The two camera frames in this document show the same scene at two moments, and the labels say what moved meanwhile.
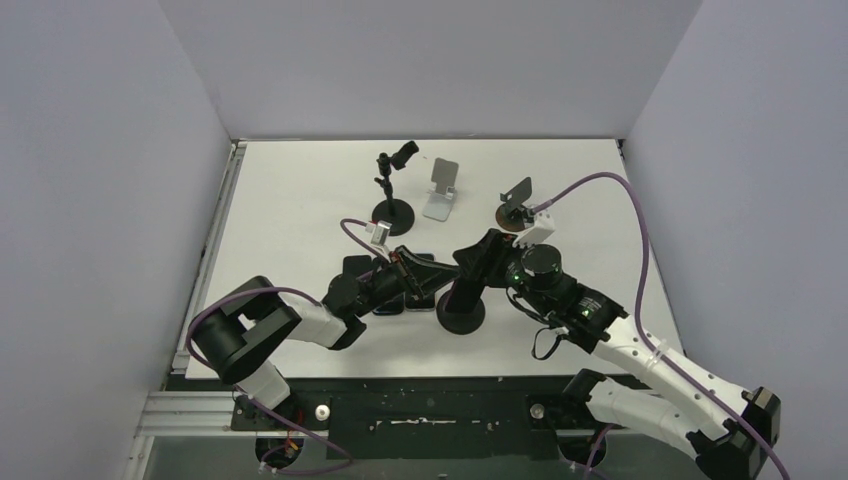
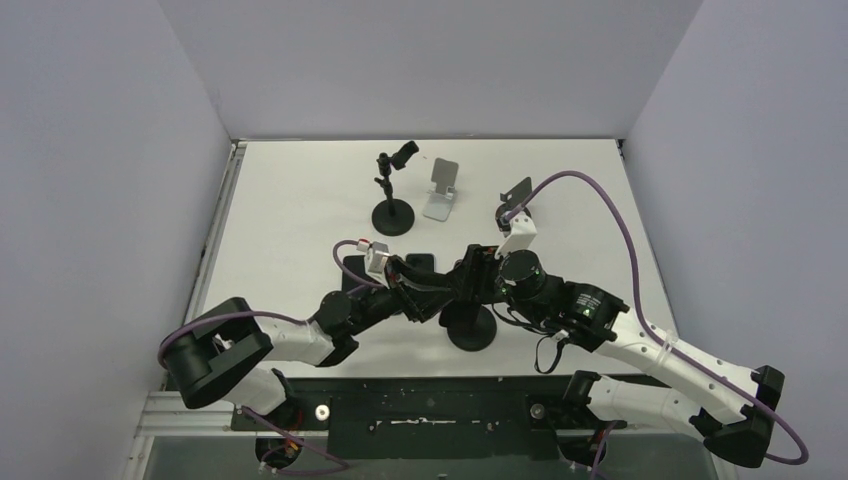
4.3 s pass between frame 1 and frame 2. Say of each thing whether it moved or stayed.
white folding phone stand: stayed
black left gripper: moved
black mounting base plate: stayed
